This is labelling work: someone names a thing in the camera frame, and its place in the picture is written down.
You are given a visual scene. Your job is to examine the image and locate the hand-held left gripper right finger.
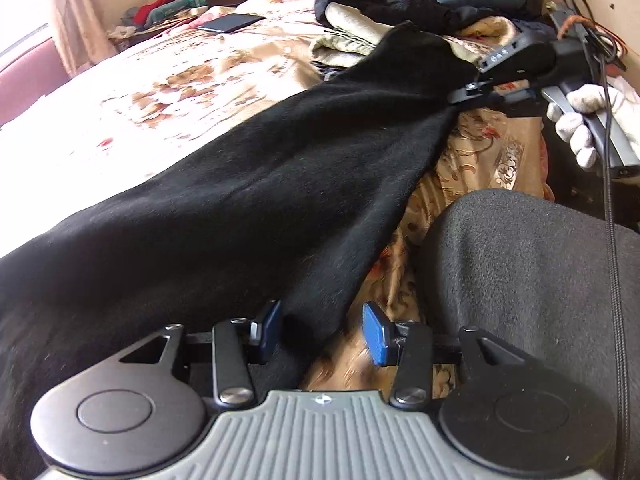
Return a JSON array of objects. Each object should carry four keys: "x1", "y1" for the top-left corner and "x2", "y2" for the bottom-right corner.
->
[{"x1": 362, "y1": 301, "x2": 531, "y2": 409}]

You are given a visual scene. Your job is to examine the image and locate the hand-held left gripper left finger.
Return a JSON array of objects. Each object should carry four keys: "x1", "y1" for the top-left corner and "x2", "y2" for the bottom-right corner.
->
[{"x1": 117, "y1": 300, "x2": 285, "y2": 409}]

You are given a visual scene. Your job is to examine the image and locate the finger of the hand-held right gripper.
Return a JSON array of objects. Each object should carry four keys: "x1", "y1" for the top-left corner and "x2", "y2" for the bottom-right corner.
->
[
  {"x1": 446, "y1": 79, "x2": 547, "y2": 119},
  {"x1": 477, "y1": 31, "x2": 544, "y2": 74}
]

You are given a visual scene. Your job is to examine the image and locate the black pants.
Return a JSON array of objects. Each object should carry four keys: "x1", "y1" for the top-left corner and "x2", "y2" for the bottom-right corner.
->
[{"x1": 0, "y1": 21, "x2": 482, "y2": 480}]

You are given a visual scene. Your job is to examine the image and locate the person's right hand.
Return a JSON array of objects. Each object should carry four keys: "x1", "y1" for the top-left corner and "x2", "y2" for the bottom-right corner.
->
[{"x1": 546, "y1": 84, "x2": 640, "y2": 168}]

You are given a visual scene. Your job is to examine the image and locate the black garment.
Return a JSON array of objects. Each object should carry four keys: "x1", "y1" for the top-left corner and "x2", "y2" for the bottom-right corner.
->
[{"x1": 314, "y1": 0, "x2": 482, "y2": 37}]

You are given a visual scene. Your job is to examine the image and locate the beige folded cloth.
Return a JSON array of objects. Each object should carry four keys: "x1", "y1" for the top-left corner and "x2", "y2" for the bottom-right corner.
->
[{"x1": 309, "y1": 2, "x2": 403, "y2": 57}]

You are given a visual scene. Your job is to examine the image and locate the pile of colourful clothes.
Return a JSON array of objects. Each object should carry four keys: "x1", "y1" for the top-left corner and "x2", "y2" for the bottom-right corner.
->
[{"x1": 107, "y1": 0, "x2": 202, "y2": 38}]

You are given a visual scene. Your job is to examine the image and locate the maroon sofa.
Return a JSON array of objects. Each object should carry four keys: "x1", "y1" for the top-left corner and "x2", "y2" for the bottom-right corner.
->
[{"x1": 0, "y1": 35, "x2": 72, "y2": 127}]

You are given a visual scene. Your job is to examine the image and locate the beige curtain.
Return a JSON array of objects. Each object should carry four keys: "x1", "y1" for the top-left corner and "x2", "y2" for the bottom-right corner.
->
[{"x1": 42, "y1": 0, "x2": 119, "y2": 77}]

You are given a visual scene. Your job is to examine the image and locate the brown cord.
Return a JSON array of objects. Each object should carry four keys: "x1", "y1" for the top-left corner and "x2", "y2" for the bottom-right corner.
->
[{"x1": 580, "y1": 16, "x2": 629, "y2": 58}]

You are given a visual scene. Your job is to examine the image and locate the black braided cable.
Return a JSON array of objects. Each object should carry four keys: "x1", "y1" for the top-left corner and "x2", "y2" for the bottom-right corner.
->
[{"x1": 597, "y1": 35, "x2": 633, "y2": 480}]

